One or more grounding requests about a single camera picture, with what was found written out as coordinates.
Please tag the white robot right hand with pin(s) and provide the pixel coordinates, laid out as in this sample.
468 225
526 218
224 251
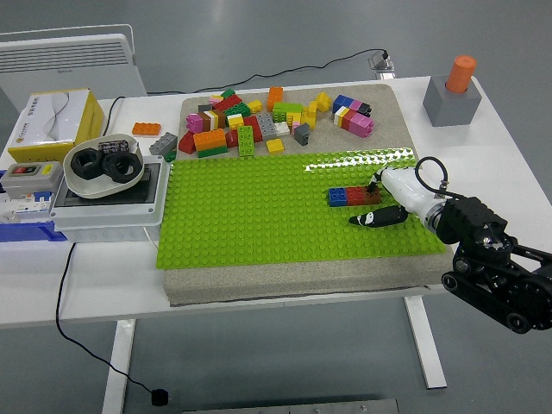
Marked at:
405 190

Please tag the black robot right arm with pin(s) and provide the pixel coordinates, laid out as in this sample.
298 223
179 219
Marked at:
470 220

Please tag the red square toy brick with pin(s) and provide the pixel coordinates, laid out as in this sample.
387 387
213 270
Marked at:
355 196

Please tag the blue square toy brick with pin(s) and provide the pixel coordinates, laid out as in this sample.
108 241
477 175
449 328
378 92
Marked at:
337 197

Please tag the large pink toy brick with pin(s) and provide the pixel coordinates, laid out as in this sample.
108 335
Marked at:
361 125

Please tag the black toy brick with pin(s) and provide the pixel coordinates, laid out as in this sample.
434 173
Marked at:
365 108

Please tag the white yellow red bricks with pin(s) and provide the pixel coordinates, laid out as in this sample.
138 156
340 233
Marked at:
341 117

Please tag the small pink toy brick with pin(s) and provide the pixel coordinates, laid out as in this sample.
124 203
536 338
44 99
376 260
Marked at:
357 104
296 128

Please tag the dark grey slope brick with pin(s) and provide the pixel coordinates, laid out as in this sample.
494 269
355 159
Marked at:
302 134

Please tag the yellow stacked toy bricks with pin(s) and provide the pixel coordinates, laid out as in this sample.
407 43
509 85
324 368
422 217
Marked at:
309 115

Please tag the small yellow toy brick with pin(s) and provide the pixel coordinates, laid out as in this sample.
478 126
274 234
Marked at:
236 121
294 118
254 106

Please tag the flat yellow toy brick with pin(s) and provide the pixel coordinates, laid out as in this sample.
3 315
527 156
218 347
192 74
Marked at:
275 146

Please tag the lime green toy brick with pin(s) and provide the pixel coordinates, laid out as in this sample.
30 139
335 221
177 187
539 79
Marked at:
287 111

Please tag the green studded baseplate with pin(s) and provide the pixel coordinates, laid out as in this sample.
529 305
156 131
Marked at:
259 215

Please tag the light grey toy brick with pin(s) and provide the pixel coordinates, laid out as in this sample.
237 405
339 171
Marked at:
267 125

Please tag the tall orange toy brick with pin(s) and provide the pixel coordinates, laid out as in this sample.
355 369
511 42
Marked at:
275 98

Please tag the large red toy brick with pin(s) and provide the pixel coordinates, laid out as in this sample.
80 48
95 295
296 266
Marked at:
255 127

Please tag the small red toy brick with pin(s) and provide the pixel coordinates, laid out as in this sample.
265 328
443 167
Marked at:
232 139

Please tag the dark green toy brick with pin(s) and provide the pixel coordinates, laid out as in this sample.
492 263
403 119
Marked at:
238 111

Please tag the long red toy brick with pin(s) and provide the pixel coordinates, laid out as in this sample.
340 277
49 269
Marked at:
229 103

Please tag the brown white toy brick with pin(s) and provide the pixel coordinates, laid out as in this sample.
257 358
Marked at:
217 119

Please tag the long orange toy brick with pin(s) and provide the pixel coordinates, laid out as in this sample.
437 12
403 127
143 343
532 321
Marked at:
210 139

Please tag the small green toy brick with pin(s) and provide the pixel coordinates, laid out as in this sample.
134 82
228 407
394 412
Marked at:
227 93

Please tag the small pink yellow brick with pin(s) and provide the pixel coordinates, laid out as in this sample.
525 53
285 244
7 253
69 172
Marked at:
216 100

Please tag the small dark grey brick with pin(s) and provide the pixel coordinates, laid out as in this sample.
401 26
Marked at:
205 107

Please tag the red slope toy brick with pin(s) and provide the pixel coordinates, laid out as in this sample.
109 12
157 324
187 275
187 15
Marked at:
186 143

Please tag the small dark green brick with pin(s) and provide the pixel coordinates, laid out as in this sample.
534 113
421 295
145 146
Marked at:
171 156

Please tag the long grey toy brick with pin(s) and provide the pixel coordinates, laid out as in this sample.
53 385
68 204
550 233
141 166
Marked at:
164 143

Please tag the flat orange toy brick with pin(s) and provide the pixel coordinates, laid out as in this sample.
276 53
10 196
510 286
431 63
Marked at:
147 128

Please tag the grey cube holder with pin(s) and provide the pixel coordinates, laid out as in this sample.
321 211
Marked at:
450 108

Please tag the clear plastic device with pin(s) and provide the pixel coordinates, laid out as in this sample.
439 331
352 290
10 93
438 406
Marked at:
381 64

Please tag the orange cylinder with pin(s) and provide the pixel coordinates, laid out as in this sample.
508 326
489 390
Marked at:
460 73

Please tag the grey-brown foam mat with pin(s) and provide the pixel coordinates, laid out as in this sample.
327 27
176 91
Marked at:
302 280

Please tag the white table leg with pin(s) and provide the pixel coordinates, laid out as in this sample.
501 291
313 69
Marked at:
427 345
118 366

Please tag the flat lime green plate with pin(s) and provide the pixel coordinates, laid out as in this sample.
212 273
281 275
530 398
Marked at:
246 141

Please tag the flat dark green plate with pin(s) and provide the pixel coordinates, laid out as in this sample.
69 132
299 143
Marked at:
212 152

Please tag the large black nut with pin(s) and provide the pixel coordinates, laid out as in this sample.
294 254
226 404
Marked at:
129 170
82 168

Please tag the dark printed packet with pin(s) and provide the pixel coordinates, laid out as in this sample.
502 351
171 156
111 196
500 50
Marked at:
114 145

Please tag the grey electrical junction box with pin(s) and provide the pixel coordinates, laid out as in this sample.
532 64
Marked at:
108 213

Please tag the white bowl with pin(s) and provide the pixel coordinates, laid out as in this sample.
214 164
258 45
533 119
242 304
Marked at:
99 187

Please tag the white panel heater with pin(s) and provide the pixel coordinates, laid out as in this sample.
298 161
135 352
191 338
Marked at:
64 73

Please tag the yellow white tissue box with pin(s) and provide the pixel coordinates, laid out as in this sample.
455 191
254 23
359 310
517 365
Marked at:
47 121

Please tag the white circuit breaker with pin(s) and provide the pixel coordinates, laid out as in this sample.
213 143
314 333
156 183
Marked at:
26 207

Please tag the blue plastic bin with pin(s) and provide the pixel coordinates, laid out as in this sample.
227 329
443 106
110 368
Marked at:
26 233

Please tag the grey switch box red button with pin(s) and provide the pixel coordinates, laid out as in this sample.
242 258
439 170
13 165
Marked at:
30 177

